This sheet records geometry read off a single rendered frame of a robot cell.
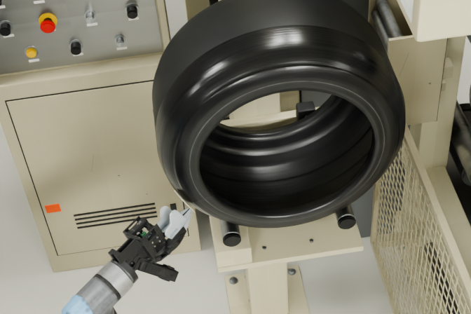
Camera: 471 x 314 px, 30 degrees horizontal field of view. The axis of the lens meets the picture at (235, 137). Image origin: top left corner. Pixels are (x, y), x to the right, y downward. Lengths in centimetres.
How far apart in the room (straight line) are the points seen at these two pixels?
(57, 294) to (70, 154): 62
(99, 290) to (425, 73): 98
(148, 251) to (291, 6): 61
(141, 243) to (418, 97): 84
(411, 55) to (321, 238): 51
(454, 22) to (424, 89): 87
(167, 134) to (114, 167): 103
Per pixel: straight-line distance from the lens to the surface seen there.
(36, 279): 328
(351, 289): 310
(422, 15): 140
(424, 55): 221
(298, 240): 220
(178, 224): 194
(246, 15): 182
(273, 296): 293
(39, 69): 266
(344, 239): 221
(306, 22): 180
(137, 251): 191
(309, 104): 227
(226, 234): 208
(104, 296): 187
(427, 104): 232
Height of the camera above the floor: 252
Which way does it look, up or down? 44 degrees down
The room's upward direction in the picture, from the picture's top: 5 degrees counter-clockwise
